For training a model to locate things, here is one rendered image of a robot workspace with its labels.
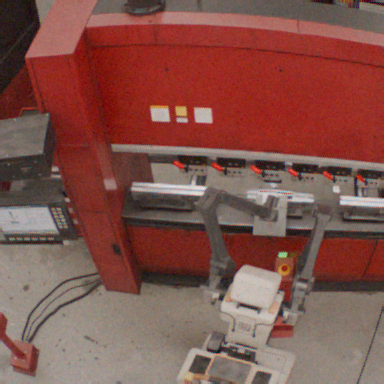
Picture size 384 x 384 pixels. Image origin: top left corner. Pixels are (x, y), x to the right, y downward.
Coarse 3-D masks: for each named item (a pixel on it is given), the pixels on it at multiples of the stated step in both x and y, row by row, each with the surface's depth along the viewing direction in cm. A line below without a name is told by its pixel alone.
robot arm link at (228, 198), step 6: (222, 192) 288; (228, 192) 294; (222, 198) 287; (228, 198) 290; (234, 198) 299; (240, 198) 302; (228, 204) 297; (234, 204) 300; (240, 204) 303; (246, 204) 306; (252, 204) 310; (258, 204) 313; (246, 210) 308; (252, 210) 311; (258, 210) 313; (264, 210) 317; (258, 216) 316
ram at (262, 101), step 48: (96, 48) 275; (144, 48) 273; (192, 48) 270; (240, 48) 267; (144, 96) 301; (192, 96) 297; (240, 96) 293; (288, 96) 288; (336, 96) 281; (144, 144) 332; (192, 144) 328; (240, 144) 323; (288, 144) 317; (336, 144) 311
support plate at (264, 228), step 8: (256, 200) 358; (280, 200) 356; (280, 208) 353; (256, 216) 352; (280, 216) 351; (256, 224) 349; (264, 224) 348; (272, 224) 348; (280, 224) 348; (256, 232) 346; (264, 232) 345; (272, 232) 345; (280, 232) 345
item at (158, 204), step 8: (144, 200) 374; (152, 200) 374; (160, 200) 373; (168, 200) 373; (176, 200) 372; (144, 208) 374; (152, 208) 373; (160, 208) 372; (168, 208) 371; (176, 208) 370; (184, 208) 369
